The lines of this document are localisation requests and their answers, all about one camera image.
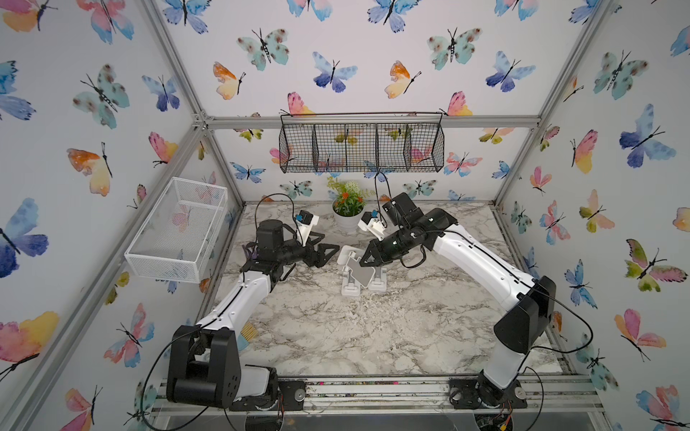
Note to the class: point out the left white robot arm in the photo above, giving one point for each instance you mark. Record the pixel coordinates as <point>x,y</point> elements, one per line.
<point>205,368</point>

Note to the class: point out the green artificial plant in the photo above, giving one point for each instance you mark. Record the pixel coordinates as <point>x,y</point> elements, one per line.
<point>348,198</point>

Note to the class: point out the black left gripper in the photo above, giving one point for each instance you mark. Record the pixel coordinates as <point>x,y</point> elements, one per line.
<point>317,260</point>

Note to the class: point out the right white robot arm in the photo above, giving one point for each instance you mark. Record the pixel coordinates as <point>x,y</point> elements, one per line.
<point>528,302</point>

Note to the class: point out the purple plastic fork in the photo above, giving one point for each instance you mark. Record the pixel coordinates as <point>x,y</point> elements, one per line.
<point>250,251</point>

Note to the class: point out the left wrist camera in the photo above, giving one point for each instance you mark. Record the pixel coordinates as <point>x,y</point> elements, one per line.
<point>305,222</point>

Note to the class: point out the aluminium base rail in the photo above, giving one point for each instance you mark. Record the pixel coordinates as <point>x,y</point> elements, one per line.
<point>435,394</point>

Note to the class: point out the black wire wall basket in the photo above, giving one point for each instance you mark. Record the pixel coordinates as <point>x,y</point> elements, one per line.
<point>361,142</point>

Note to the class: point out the grey folding phone stand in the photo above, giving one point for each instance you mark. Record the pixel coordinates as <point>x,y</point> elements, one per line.
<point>373,279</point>

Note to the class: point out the white flower pot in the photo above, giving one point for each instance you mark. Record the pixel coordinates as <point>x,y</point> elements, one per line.
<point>348,223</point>

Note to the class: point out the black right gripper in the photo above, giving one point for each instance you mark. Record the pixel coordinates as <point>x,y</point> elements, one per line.
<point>375,249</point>

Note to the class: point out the white mesh wall basket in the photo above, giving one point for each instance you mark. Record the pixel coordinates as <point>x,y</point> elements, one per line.
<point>175,240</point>

